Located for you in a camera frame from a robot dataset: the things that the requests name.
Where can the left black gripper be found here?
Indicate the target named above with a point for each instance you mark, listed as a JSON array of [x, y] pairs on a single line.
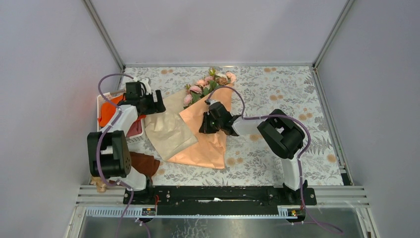
[[156, 107]]

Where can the brown cloth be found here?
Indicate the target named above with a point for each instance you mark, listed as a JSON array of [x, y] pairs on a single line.
[[144, 164]]

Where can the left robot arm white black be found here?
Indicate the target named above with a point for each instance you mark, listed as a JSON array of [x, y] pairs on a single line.
[[109, 155]]

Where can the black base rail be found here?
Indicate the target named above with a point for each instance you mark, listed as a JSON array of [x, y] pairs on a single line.
[[219, 200]]

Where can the floral patterned table mat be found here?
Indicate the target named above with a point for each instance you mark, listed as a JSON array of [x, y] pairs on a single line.
[[257, 91]]

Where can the white plastic basket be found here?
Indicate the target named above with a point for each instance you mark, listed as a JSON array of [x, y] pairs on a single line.
[[136, 129]]

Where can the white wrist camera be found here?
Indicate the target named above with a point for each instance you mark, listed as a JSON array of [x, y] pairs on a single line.
[[215, 104], [144, 84]]

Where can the pink fake flower bouquet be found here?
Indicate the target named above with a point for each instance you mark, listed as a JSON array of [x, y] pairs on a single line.
[[206, 85]]

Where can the beige kraft wrapping paper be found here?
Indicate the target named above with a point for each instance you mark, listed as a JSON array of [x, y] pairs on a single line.
[[175, 134]]

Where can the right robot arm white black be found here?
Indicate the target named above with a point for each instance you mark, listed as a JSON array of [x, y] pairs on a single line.
[[279, 131]]

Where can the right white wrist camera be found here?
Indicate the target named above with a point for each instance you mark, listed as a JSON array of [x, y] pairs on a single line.
[[215, 104]]

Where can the orange cloth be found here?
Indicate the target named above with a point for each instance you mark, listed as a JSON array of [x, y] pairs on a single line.
[[105, 110]]

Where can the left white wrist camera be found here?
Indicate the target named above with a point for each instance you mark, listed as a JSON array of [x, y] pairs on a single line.
[[144, 84]]

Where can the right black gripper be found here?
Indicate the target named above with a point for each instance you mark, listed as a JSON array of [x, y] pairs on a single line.
[[205, 128]]

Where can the tan satin ribbon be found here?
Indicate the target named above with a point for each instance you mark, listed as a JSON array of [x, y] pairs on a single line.
[[101, 187]]

